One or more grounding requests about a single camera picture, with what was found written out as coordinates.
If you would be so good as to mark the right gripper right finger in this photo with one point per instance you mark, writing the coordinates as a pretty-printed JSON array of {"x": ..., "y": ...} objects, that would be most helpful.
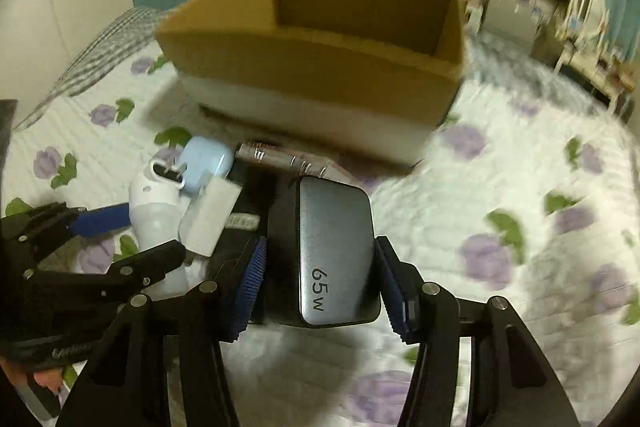
[{"x": 512, "y": 382}]

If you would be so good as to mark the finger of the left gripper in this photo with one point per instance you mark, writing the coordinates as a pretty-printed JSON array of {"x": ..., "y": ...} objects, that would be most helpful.
[
  {"x": 50, "y": 226},
  {"x": 123, "y": 278}
]

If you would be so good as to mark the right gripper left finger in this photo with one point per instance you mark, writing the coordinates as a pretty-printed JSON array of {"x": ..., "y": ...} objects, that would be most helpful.
[{"x": 125, "y": 382}]

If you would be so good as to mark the white handheld device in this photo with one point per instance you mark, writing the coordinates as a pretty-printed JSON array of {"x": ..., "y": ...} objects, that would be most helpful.
[{"x": 155, "y": 210}]

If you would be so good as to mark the white square charger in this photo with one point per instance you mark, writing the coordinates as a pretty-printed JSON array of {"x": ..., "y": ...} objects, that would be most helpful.
[{"x": 207, "y": 215}]

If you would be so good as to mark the light blue earbuds case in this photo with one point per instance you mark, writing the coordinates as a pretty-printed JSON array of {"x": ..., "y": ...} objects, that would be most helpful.
[{"x": 202, "y": 158}]

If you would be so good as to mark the grey 65w charger block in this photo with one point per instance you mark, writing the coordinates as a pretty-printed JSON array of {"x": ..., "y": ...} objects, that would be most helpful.
[{"x": 320, "y": 262}]

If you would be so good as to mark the black cylindrical speaker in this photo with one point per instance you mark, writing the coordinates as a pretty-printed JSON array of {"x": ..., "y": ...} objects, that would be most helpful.
[{"x": 260, "y": 188}]

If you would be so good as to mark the person left hand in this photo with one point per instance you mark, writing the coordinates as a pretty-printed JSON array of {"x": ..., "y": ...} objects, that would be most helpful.
[{"x": 51, "y": 379}]

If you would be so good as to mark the floral quilted white blanket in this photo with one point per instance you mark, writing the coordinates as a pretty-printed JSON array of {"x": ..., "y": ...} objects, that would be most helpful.
[{"x": 533, "y": 199}]

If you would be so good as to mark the grey checkered bed sheet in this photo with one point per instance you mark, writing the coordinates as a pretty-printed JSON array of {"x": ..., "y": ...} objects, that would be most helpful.
[{"x": 128, "y": 34}]

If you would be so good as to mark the brown cardboard box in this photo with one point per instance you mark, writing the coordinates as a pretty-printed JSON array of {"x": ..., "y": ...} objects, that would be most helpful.
[{"x": 373, "y": 77}]

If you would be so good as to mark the white dressing table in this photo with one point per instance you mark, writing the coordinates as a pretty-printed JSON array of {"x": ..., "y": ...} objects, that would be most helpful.
[{"x": 602, "y": 75}]

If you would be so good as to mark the small grey refrigerator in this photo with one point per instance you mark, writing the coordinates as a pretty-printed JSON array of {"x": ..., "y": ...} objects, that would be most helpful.
[{"x": 518, "y": 22}]

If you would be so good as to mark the oval white vanity mirror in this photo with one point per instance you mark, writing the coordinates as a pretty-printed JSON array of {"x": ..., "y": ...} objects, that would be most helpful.
[{"x": 586, "y": 19}]

